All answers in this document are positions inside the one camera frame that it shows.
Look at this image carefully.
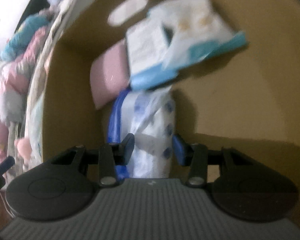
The blue white tissue pack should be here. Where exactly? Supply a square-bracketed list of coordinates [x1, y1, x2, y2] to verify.
[107, 87, 175, 180]

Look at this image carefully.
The white blue paper box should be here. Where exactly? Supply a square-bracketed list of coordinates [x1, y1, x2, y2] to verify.
[126, 18, 178, 90]

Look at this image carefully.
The cotton swab bag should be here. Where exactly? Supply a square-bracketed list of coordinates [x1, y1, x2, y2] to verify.
[148, 0, 247, 69]

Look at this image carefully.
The pink grey quilt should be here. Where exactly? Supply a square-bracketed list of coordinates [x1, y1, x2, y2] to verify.
[0, 25, 48, 162]

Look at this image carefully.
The brown cardboard box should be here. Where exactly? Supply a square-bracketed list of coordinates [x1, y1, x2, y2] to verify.
[42, 0, 300, 233]

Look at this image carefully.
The blue pillow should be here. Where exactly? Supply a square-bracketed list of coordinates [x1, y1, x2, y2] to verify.
[0, 14, 49, 62]

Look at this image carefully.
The white rolled blanket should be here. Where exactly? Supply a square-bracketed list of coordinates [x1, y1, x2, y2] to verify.
[16, 0, 94, 172]

